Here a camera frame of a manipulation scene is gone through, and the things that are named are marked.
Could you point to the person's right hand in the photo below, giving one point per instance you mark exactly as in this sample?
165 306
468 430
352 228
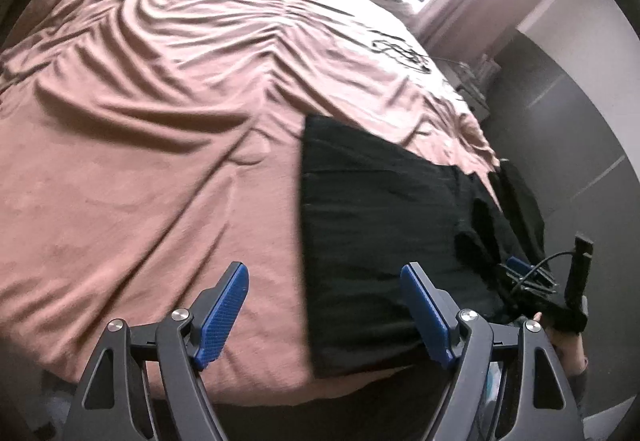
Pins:
567 353

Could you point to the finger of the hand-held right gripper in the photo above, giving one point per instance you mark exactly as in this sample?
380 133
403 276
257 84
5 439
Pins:
518 265

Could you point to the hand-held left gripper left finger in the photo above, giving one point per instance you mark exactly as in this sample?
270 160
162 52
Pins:
222 316

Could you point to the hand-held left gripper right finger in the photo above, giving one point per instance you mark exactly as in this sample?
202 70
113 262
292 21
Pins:
425 311

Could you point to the black pants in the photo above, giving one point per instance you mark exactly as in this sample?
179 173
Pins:
380 221

